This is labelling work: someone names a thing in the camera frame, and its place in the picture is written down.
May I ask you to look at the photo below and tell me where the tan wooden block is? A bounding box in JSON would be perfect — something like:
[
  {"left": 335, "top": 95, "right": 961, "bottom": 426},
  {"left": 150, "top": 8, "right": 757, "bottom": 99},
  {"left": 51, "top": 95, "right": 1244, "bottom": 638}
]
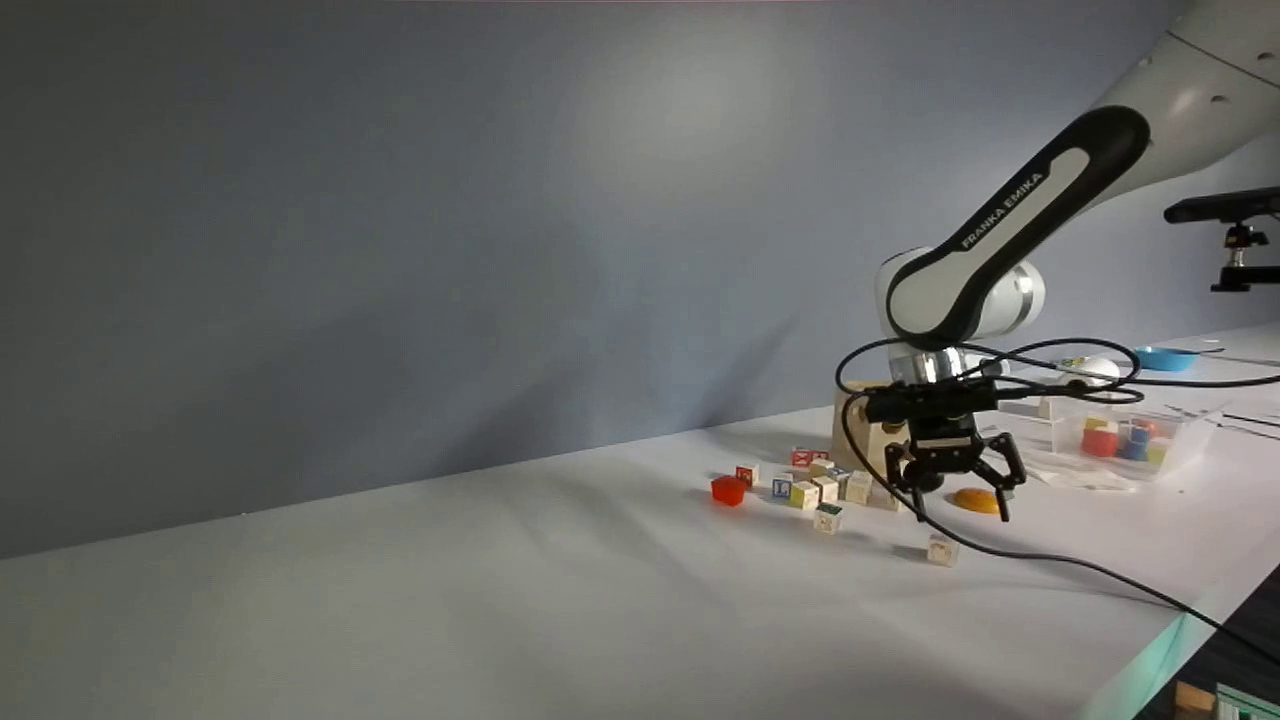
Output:
[{"left": 1173, "top": 682, "right": 1218, "bottom": 720}]

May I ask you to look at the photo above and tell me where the wooden shape sorter box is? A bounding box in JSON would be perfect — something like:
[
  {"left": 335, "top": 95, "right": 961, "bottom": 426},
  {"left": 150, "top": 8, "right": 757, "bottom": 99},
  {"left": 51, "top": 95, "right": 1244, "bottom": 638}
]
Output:
[{"left": 826, "top": 388, "right": 919, "bottom": 479}]

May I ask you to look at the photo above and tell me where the black cable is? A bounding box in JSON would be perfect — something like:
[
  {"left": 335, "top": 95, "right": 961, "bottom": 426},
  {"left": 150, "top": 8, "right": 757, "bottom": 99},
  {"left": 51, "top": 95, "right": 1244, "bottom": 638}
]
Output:
[{"left": 830, "top": 333, "right": 1280, "bottom": 670}]

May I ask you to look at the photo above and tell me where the blue bowl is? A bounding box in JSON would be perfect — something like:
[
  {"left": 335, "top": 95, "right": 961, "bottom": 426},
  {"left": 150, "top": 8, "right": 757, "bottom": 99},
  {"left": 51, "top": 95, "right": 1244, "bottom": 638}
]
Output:
[{"left": 1135, "top": 343, "right": 1209, "bottom": 378}]

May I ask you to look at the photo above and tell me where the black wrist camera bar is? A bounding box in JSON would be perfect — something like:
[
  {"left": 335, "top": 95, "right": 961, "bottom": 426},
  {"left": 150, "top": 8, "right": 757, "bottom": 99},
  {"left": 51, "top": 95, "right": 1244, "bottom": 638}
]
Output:
[{"left": 865, "top": 378, "right": 1008, "bottom": 426}]

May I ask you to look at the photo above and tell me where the white round object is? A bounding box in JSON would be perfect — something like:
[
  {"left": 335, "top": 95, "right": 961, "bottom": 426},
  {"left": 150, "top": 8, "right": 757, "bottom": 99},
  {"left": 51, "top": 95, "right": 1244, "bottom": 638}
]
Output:
[{"left": 1068, "top": 351, "right": 1129, "bottom": 394}]

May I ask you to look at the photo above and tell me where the black camera on stand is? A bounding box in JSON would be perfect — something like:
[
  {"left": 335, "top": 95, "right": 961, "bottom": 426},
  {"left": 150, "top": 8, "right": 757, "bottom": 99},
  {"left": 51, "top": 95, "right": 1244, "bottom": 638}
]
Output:
[{"left": 1160, "top": 186, "right": 1280, "bottom": 299}]

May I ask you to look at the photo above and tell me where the clear plastic container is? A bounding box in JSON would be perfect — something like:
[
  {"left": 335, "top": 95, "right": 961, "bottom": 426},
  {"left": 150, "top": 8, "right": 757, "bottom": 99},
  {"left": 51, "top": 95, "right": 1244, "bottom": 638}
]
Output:
[{"left": 1060, "top": 399, "right": 1216, "bottom": 479}]

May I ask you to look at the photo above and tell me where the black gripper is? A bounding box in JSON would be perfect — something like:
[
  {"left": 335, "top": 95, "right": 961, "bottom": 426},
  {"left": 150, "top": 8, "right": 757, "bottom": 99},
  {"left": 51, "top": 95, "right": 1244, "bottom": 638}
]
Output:
[{"left": 883, "top": 409, "right": 1031, "bottom": 526}]

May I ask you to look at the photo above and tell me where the orange oval piece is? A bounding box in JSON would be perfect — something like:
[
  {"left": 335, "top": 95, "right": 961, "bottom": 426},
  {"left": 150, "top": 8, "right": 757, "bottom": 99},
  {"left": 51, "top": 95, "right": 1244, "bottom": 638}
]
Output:
[{"left": 943, "top": 486, "right": 1002, "bottom": 519}]

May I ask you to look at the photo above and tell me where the green box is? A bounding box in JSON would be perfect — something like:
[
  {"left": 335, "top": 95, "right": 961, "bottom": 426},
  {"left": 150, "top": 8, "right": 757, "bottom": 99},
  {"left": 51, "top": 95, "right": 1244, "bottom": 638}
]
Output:
[{"left": 1216, "top": 686, "right": 1280, "bottom": 720}]

